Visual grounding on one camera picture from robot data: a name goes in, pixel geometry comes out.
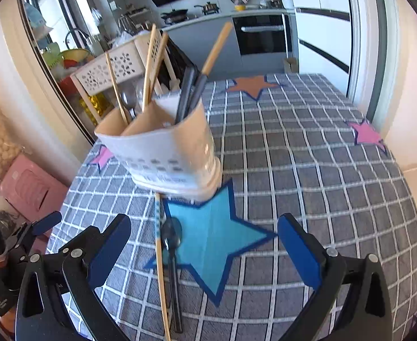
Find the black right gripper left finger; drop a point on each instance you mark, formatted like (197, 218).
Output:
(79, 268)

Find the plain bamboo chopstick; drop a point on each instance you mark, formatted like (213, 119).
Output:
(158, 62)
(147, 81)
(216, 49)
(126, 116)

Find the blue patterned bamboo chopstick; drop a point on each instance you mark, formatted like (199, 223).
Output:
(159, 265)

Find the pink storage box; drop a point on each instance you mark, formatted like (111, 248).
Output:
(30, 190)

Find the beige plastic utensil holder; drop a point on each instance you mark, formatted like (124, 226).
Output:
(175, 159)

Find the grey checked tablecloth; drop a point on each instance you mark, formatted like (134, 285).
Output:
(293, 150)

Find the white perforated chair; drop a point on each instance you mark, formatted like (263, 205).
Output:
(128, 61)

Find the black built-in oven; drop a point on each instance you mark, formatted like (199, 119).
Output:
(260, 34)

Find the white refrigerator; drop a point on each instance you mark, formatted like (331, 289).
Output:
(324, 39)

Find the steel spoon black handle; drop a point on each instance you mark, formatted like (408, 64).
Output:
(171, 233)
(129, 99)
(186, 86)
(197, 93)

